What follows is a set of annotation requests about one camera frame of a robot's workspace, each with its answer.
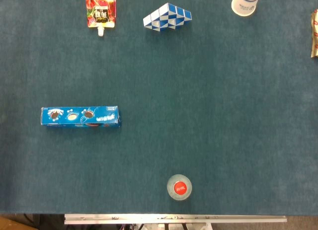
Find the crumpled tan food wrapper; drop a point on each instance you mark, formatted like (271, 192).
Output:
(315, 33)

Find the red fruit drink pouch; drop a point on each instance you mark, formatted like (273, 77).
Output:
(100, 11)

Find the blue cookie box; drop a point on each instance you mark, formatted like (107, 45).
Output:
(79, 115)

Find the blue white snake cube puzzle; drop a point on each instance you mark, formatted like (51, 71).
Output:
(166, 17)

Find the red cap bottle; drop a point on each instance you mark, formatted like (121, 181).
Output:
(179, 187)

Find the white paper cup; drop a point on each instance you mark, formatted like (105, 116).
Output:
(244, 4)

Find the aluminium frame rail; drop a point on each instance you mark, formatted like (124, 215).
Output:
(174, 218)

